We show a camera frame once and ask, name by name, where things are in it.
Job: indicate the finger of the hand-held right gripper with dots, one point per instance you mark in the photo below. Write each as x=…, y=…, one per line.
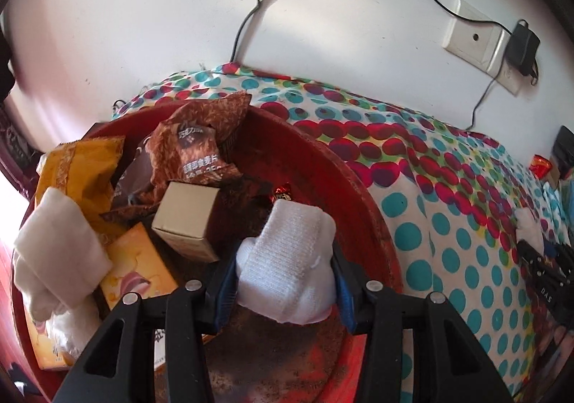
x=552, y=250
x=533, y=261

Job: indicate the pale yellow carton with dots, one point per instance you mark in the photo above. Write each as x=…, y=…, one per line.
x=45, y=349

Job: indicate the black desk clamp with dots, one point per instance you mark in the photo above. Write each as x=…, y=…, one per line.
x=564, y=152

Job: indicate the black power adapter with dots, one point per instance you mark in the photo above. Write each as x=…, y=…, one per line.
x=522, y=46

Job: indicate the dark wooden furniture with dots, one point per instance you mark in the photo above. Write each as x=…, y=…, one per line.
x=15, y=147

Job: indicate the yellow snack packet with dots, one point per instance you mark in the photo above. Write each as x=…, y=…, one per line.
x=76, y=169

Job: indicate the dark cloth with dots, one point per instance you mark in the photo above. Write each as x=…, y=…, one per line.
x=6, y=57

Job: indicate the white wall socket plate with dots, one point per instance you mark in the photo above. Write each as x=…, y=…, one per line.
x=475, y=37

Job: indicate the polka dot cloth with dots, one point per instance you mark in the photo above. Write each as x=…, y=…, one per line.
x=448, y=250

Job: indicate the white wall power outlet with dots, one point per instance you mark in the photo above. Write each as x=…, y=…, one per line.
x=504, y=78

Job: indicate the round red tray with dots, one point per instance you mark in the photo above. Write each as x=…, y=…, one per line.
x=291, y=358

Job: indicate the beige cardboard box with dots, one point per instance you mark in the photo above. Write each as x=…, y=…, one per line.
x=184, y=219

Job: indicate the white teal patterned towel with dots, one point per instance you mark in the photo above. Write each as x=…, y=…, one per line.
x=560, y=210

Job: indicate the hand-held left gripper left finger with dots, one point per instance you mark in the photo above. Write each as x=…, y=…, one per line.
x=224, y=291

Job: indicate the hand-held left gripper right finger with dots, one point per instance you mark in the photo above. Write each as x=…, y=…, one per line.
x=343, y=295

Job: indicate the brown snack packet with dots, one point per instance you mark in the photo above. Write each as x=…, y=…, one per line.
x=134, y=178
x=197, y=147

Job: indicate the red foil packet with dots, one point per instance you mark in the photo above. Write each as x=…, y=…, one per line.
x=540, y=166

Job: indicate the red candy packet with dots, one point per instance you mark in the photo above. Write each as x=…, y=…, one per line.
x=281, y=191

